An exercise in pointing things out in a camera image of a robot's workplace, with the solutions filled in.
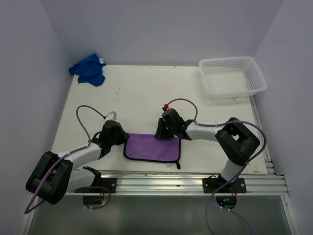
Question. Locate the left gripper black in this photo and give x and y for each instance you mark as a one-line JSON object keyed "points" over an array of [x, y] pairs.
{"points": [[124, 135]]}

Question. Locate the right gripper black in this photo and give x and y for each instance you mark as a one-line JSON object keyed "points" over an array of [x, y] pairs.
{"points": [[160, 133]]}

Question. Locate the black purple microfiber towel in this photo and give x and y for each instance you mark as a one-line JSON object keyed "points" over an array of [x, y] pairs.
{"points": [[147, 148]]}

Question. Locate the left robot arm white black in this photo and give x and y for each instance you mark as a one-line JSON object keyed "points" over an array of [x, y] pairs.
{"points": [[51, 176]]}

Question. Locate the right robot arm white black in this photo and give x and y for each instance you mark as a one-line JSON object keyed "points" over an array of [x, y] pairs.
{"points": [[235, 139]]}

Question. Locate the blue crumpled towel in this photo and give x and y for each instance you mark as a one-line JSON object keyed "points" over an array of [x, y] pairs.
{"points": [[89, 70]]}

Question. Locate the white plastic perforated basket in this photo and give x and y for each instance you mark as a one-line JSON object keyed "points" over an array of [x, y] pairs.
{"points": [[231, 77]]}

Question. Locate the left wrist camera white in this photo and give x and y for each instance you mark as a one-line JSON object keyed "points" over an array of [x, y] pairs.
{"points": [[111, 116]]}

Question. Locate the aluminium mounting rail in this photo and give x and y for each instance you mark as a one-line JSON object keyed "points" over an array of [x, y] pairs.
{"points": [[181, 184]]}

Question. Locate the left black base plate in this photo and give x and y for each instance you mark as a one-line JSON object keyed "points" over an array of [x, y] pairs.
{"points": [[108, 183]]}

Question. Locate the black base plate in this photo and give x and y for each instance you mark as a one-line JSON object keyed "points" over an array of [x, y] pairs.
{"points": [[108, 183], [223, 184]]}

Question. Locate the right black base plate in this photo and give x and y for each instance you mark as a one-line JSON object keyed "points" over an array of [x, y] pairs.
{"points": [[223, 184]]}

